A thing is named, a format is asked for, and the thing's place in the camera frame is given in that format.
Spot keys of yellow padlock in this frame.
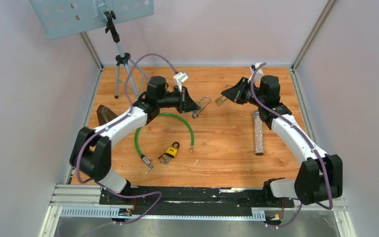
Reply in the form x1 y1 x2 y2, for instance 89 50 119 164
158 153 175 165

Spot brown wooden metronome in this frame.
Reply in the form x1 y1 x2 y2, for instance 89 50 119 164
96 105 118 126

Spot glittery silver microphone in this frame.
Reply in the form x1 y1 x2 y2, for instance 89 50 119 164
253 111 265 156

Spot small brass padlock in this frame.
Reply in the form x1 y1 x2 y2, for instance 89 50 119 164
215 96 227 106

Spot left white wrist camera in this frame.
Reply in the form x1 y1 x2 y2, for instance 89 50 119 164
173 72 189 92

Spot blue music stand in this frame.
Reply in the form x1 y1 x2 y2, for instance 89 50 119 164
29 0 155 99

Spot green cable lock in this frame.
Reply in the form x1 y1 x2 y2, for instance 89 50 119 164
133 113 195 167

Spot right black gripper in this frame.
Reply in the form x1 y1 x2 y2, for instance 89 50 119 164
220 77 264 107

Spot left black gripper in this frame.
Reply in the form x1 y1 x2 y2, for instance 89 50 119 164
157 86 201 114

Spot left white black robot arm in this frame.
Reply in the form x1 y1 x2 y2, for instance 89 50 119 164
70 76 201 204

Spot yellow black padlock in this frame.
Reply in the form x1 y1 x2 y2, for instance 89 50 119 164
164 142 180 158

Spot large brass padlock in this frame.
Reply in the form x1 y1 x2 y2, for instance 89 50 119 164
196 96 211 112

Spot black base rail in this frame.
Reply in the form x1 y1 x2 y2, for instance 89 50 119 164
50 185 347 220

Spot keys of cable lock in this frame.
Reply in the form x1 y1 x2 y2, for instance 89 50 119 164
145 163 154 175

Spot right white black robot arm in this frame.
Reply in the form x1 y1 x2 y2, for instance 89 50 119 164
221 75 343 210

